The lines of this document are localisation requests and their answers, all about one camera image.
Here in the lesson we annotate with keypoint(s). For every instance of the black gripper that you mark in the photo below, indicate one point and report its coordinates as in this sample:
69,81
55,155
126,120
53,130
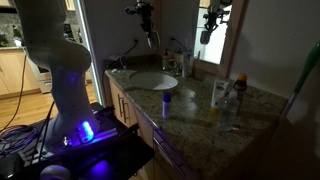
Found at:
148,18

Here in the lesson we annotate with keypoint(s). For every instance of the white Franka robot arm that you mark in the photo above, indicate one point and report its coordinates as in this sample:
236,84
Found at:
63,66

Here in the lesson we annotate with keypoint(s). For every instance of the chrome tap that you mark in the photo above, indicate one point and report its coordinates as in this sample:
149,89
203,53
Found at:
175,67

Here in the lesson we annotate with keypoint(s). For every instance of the metal cup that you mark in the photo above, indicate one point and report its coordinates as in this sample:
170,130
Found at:
123,62

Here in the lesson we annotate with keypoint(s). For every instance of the clear soap dispenser bottle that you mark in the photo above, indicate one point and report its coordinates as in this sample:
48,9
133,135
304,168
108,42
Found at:
165,60

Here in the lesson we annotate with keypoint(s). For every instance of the white oval sink basin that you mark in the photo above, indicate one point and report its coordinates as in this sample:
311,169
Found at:
153,81

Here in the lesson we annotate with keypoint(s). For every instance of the pale tall bottle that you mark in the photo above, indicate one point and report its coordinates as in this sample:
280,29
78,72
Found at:
187,65

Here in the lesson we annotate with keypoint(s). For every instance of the white door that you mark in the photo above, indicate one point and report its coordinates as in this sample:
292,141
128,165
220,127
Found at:
87,50

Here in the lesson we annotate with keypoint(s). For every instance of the white bottle with blue cap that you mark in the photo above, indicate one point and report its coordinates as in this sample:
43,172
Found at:
166,106

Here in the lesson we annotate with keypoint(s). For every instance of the wooden vanity cabinet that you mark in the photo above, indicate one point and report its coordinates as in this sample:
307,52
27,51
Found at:
115,100

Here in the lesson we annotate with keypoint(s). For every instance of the wood framed mirror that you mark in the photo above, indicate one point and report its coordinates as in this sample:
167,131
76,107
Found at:
233,40

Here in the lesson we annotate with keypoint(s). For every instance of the white yellow cream tube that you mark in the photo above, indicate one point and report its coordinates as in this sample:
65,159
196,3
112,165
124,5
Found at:
219,95

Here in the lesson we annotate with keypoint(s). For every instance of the brown bottle with orange cap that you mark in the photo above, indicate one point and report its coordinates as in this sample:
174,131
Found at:
240,88

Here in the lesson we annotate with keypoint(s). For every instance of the clear plastic bottle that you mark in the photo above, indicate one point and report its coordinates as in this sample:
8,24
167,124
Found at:
229,113

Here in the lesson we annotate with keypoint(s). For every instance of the white kitchen appliance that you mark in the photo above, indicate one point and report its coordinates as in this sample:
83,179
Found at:
42,78

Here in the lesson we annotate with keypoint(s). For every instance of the wooden kitchen cabinet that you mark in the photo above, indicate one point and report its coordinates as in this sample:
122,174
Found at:
11,71

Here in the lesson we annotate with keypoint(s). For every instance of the grey round knob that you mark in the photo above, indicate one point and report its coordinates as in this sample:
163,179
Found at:
55,173

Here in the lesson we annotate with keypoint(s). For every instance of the black wall plug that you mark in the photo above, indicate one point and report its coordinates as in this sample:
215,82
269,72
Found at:
135,42

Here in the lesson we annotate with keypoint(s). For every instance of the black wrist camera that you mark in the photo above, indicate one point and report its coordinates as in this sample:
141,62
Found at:
132,10

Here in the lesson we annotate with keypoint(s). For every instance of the black robot mount platform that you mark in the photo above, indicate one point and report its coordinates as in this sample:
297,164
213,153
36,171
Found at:
110,150

